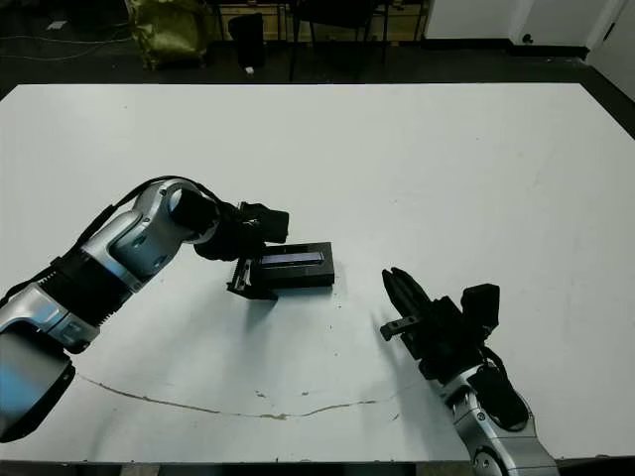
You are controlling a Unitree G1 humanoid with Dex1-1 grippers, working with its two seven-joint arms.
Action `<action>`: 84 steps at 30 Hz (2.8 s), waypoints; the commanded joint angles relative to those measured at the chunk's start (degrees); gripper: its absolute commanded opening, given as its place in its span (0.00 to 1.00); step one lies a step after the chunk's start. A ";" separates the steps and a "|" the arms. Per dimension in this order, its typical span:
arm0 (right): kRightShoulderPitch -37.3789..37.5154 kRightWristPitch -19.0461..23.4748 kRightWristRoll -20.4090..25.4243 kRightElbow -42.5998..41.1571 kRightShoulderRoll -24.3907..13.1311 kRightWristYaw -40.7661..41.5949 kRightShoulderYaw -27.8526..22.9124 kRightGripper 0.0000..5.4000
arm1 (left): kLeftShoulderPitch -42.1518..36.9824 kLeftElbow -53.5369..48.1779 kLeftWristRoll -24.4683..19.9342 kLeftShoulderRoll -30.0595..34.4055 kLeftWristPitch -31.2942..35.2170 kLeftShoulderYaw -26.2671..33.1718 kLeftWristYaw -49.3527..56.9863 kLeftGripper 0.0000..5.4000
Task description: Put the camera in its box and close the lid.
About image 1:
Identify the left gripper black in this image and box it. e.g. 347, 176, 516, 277
194, 200, 280, 302

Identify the black waste bin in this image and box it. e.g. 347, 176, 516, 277
229, 11, 267, 71

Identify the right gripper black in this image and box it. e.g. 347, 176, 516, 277
379, 266, 491, 382

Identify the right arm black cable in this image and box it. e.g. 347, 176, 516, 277
478, 344, 511, 379

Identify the white floor cable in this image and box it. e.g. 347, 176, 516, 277
0, 26, 136, 61

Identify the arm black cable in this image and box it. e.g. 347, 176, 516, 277
96, 174, 223, 223
478, 344, 511, 379

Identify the black office chair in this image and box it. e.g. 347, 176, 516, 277
291, 0, 394, 84

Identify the wrist camera black housing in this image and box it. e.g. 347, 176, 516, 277
460, 282, 502, 339
237, 201, 291, 245

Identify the left wrist camera black housing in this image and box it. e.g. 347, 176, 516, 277
237, 201, 291, 245

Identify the yellow-green bag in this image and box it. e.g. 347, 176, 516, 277
129, 0, 210, 71

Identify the white door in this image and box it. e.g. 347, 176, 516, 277
586, 0, 635, 98

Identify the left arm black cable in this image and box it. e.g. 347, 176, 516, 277
96, 174, 223, 223

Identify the right wrist camera black housing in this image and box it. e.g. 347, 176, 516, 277
460, 282, 502, 339

